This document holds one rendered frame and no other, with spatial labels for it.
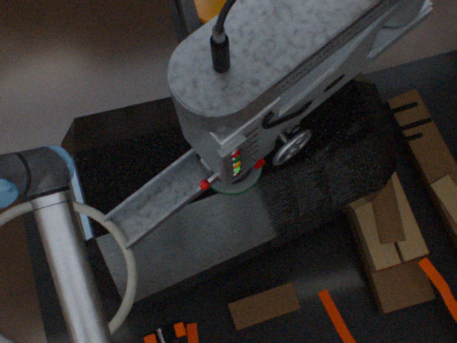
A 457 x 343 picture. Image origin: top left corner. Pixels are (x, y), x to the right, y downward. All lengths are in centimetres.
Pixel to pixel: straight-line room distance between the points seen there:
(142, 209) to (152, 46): 152
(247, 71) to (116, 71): 196
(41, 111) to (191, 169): 149
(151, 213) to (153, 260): 39
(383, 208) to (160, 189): 121
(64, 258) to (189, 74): 49
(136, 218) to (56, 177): 66
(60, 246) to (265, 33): 66
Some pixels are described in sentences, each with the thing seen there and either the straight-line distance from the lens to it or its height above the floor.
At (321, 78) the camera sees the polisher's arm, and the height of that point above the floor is 137.
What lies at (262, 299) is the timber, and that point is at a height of 14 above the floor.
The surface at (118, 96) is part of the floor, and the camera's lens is 334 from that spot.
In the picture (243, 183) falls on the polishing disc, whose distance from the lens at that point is 224.
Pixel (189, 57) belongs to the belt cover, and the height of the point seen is 168.
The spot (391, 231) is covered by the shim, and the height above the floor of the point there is 23.
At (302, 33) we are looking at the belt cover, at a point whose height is 168.
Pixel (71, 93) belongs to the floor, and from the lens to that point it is 340.
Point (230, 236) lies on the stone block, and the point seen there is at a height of 67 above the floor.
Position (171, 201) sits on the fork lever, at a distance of 204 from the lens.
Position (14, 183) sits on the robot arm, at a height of 178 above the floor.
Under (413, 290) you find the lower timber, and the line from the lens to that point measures 302.
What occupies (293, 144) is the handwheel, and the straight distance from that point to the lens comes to 188.
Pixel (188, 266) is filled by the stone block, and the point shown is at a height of 63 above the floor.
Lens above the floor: 304
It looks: 74 degrees down
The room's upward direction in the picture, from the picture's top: 6 degrees counter-clockwise
